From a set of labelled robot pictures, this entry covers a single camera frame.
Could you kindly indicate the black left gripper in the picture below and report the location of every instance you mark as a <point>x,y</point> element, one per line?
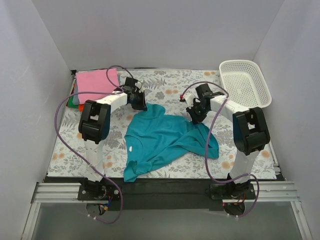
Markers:
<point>138,101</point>

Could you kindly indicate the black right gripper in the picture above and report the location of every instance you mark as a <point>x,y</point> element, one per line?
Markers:
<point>195,113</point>

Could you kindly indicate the teal t-shirt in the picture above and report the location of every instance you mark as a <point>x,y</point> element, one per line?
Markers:
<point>155,139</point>

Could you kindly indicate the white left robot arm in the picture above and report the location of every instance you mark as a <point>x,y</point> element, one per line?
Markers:
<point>94,126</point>

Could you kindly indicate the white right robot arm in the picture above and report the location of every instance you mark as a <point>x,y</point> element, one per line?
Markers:
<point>250,135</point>

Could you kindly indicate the pink folded t-shirt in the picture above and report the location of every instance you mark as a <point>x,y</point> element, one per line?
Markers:
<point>96,81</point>

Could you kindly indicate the white perforated plastic basket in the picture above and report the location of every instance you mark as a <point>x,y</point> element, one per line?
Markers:
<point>245,83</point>

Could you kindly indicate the green folded t-shirt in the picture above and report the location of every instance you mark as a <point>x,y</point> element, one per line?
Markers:
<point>73,102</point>

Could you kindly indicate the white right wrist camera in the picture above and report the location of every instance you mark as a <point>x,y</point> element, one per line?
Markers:
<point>188,99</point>

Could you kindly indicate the aluminium front frame rail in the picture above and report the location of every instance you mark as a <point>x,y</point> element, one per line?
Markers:
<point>269,191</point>

